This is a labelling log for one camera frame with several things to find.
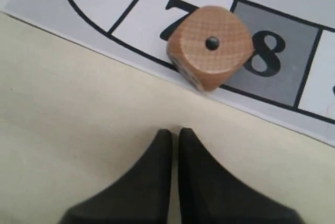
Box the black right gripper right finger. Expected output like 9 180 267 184
178 128 300 223

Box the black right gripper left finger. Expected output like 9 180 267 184
59 129 181 223

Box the wooden die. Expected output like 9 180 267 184
166 6 254 92

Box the paper number game board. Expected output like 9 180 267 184
1 0 334 145

